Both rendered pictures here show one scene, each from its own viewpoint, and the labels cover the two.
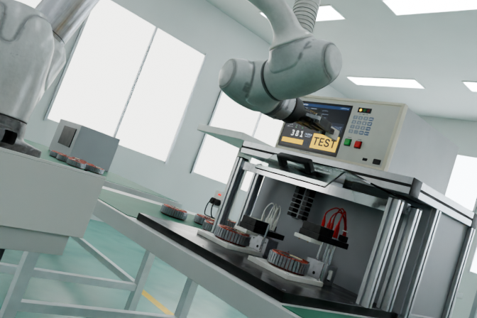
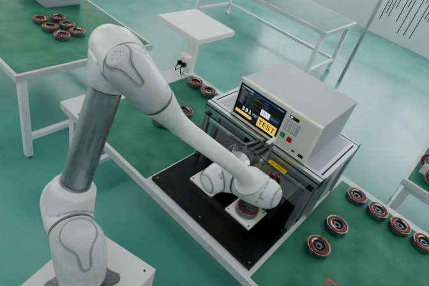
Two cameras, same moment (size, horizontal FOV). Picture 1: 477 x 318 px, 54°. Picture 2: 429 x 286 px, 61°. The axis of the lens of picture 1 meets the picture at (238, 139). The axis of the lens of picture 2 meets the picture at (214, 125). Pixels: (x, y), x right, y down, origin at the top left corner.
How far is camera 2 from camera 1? 1.26 m
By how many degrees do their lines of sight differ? 46
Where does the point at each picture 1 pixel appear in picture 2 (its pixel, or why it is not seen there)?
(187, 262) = (195, 234)
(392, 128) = (312, 141)
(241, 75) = (217, 190)
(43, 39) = (102, 249)
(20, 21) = (88, 256)
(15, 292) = not seen: hidden behind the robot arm
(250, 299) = (233, 270)
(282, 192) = not seen: hidden behind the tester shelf
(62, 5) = (84, 175)
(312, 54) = (263, 203)
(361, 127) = (292, 129)
